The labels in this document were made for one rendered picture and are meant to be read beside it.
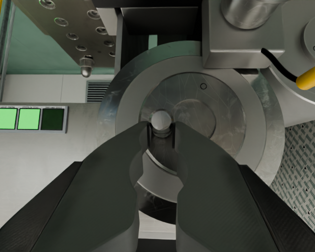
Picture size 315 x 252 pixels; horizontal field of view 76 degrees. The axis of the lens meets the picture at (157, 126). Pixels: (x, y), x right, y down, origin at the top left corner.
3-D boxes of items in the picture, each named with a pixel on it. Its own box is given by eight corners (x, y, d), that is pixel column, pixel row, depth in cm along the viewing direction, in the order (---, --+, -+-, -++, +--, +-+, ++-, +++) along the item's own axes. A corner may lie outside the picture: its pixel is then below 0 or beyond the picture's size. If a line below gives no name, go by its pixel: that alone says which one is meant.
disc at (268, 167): (278, 39, 17) (293, 230, 14) (275, 42, 17) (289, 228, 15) (101, 40, 17) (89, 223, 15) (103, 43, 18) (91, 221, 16)
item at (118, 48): (129, -100, 20) (119, 74, 17) (148, 37, 43) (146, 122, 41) (124, -100, 20) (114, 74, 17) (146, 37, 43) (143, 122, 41)
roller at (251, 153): (262, 54, 16) (272, 207, 14) (203, 118, 41) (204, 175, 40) (118, 54, 16) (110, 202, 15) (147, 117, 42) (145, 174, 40)
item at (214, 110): (260, 165, 13) (148, 188, 13) (248, 164, 15) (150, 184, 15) (231, 61, 14) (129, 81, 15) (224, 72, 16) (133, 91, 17)
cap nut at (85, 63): (91, 57, 50) (90, 74, 50) (96, 64, 54) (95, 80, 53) (77, 57, 51) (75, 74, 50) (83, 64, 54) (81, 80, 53)
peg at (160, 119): (176, 130, 11) (151, 135, 11) (174, 135, 14) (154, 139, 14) (170, 105, 11) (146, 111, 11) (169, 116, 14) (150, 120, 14)
